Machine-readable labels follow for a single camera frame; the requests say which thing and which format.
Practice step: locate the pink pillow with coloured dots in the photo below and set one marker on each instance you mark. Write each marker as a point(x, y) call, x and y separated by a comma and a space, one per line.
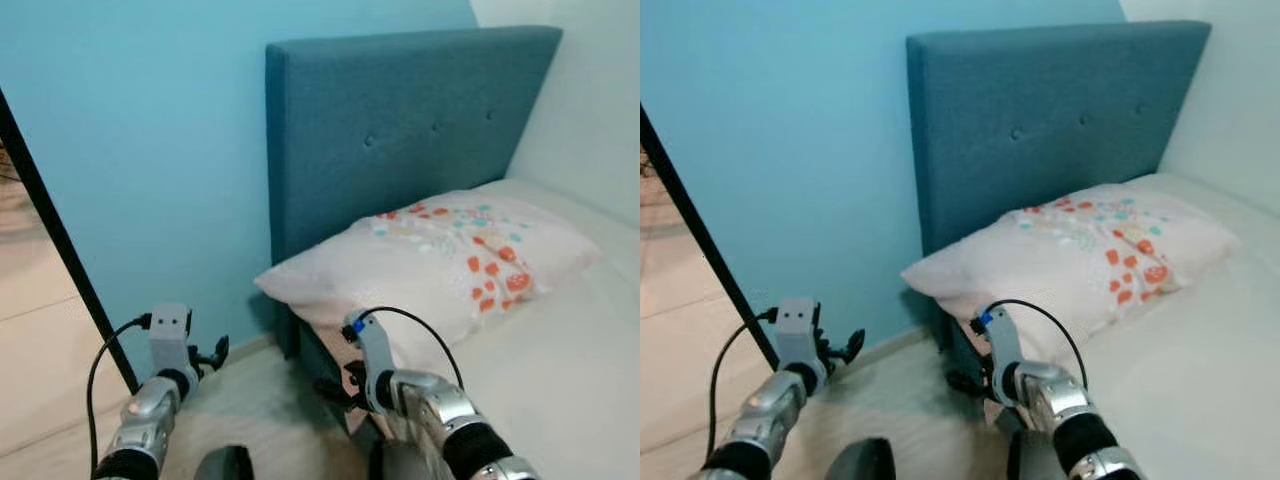
point(1050, 262)
point(400, 262)

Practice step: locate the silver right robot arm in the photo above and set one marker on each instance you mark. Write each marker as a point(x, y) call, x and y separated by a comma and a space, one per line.
point(1050, 392)
point(430, 400)

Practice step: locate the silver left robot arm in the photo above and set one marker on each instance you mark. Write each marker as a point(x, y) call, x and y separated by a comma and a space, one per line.
point(145, 420)
point(770, 420)

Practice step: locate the black left robot leg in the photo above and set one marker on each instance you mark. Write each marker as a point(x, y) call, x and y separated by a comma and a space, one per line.
point(862, 462)
point(225, 465)

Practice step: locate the blue upholstered headboard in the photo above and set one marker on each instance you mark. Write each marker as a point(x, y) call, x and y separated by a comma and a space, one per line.
point(1040, 120)
point(400, 120)

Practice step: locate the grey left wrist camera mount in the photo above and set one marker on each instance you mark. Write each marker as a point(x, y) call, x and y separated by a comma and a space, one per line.
point(170, 335)
point(798, 330)

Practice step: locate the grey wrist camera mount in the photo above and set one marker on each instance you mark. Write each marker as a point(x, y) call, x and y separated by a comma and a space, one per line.
point(1000, 345)
point(798, 330)
point(375, 350)
point(170, 335)

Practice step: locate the dark bed frame base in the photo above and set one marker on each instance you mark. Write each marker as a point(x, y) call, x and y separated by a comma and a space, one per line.
point(320, 360)
point(960, 350)

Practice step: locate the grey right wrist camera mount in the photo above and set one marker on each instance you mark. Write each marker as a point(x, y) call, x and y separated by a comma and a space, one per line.
point(375, 350)
point(1000, 345)

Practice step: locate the black slanted frame bar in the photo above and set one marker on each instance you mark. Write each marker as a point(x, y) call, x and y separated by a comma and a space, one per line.
point(700, 230)
point(60, 240)

